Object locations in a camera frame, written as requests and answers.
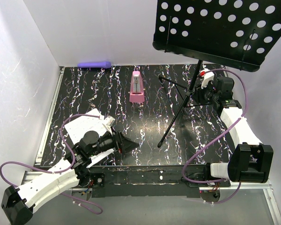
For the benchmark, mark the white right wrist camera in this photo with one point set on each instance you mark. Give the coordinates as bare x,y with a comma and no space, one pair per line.
207,76

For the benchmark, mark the aluminium rail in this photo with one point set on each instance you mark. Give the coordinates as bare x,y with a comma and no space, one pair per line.
41,148
29,176

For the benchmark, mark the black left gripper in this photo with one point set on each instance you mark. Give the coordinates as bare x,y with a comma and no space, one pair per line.
121,142

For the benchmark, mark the aluminium left side rail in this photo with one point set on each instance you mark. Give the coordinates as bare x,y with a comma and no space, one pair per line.
41,148

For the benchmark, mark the aluminium front rail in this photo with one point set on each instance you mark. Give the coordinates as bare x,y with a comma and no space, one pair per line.
29,176

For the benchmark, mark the purple cylindrical case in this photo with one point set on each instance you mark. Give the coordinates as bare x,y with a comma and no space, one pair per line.
101,64

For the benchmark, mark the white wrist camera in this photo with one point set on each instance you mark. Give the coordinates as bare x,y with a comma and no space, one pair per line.
107,123
207,76

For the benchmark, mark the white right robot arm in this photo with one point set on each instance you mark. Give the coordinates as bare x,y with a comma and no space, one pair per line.
251,159

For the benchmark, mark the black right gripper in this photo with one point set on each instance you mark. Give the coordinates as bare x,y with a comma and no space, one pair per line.
199,93

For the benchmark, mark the black folding music stand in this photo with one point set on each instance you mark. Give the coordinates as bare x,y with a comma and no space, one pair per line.
234,33

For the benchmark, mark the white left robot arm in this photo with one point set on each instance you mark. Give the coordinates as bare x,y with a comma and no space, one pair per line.
20,203

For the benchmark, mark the white sheet music page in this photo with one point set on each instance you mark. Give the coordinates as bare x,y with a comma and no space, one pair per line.
77,125

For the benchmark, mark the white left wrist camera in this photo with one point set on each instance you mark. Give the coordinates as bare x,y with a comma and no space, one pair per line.
107,123

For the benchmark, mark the pink metronome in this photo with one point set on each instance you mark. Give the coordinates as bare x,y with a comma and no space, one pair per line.
136,88

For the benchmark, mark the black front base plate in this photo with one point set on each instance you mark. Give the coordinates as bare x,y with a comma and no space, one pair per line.
148,180

